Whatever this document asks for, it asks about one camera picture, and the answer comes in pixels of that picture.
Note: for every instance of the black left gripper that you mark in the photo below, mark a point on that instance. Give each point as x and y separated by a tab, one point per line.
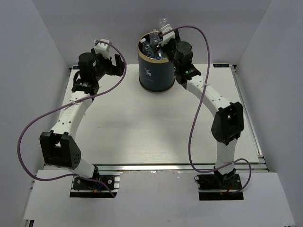
117	70

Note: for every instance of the pepsi label clear bottle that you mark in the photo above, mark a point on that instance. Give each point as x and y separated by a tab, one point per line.
158	55

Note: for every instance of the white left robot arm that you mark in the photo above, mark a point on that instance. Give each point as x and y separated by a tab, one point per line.
58	145

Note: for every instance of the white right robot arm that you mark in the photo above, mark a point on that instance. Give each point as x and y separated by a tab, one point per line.
228	116

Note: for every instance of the blue corner sticker right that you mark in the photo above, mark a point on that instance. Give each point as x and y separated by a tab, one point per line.
221	65

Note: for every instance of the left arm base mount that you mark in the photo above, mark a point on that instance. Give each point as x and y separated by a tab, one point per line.
106	187

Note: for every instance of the clear bottle blue label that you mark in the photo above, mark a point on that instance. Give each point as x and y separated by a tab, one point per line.
146	48

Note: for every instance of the dark blue gold-rimmed bin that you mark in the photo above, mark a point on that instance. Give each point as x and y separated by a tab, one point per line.
154	75

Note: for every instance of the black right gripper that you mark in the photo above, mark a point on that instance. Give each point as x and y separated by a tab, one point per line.
174	42

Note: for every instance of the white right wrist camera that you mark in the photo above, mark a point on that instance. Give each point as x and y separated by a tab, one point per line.
167	34

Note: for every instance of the clear unlabelled plastic bottle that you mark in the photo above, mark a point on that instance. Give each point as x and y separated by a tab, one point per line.
162	22

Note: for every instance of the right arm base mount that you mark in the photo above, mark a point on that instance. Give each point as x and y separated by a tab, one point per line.
211	188

